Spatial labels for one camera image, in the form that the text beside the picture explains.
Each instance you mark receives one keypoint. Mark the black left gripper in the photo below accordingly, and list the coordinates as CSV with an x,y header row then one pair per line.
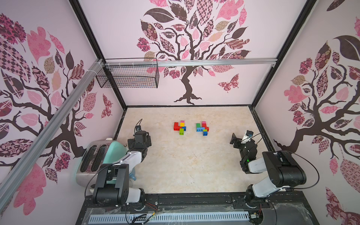
x,y
131,143

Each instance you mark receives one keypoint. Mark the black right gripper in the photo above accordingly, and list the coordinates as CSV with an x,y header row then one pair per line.
x,y
240,142

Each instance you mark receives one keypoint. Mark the tall red lego brick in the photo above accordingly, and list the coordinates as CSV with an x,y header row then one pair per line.
x,y
205,127

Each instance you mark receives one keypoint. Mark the long blue lego brick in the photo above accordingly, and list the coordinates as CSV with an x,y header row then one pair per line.
x,y
200,129

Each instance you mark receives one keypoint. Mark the long red lego brick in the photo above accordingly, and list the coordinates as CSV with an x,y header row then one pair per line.
x,y
176,126

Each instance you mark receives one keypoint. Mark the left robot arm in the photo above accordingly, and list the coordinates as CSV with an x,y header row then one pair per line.
x,y
112,184

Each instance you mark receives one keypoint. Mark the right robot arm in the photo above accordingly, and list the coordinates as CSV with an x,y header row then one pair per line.
x,y
282,169

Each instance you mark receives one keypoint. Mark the blue mug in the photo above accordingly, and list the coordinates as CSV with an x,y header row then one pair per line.
x,y
132,175

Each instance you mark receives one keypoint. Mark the mint green toaster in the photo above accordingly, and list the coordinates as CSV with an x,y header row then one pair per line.
x,y
97,153

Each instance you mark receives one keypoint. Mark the black wire basket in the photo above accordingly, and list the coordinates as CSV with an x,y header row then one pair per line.
x,y
129,73

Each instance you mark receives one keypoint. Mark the white slotted cable duct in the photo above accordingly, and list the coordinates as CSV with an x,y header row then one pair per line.
x,y
167,218

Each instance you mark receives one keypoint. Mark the aluminium frame bar back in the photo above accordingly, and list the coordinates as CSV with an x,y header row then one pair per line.
x,y
250,61

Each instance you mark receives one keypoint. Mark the aluminium frame bar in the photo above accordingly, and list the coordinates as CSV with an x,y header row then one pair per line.
x,y
250,61
27,161

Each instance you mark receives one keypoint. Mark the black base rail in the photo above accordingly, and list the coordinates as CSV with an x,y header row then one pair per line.
x,y
282,208

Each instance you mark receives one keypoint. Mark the aluminium frame bar left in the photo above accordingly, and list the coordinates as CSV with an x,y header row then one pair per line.
x,y
27,161

